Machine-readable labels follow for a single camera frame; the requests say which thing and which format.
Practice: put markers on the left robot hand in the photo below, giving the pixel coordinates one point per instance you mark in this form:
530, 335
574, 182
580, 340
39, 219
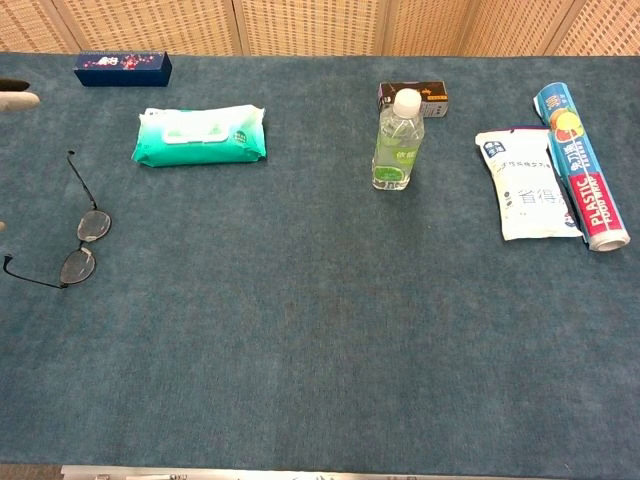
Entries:
15, 101

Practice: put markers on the black-framed eyeglasses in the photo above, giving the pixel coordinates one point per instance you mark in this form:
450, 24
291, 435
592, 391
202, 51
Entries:
94, 226

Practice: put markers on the dark blue printed box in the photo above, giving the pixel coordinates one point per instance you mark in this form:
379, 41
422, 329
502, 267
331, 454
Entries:
125, 70

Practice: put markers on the green wet wipes pack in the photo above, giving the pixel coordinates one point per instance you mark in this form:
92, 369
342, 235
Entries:
200, 145

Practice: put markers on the wicker folding screen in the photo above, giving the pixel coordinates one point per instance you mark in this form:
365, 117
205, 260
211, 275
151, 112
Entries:
320, 25

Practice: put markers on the teal felt table cloth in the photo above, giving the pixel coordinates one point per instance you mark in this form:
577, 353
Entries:
320, 325

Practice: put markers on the clear water bottle green label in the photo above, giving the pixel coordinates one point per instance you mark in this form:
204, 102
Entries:
397, 150

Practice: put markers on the black box gold print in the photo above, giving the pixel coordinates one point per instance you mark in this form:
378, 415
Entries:
435, 100

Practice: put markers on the white plastic refill bag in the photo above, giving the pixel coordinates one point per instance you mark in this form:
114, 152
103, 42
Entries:
530, 195

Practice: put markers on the blue plastic wrap roll box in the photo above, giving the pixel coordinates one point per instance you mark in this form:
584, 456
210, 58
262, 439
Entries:
585, 175

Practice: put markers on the aluminium table edge rail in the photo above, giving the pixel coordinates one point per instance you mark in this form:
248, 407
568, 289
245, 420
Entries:
200, 472

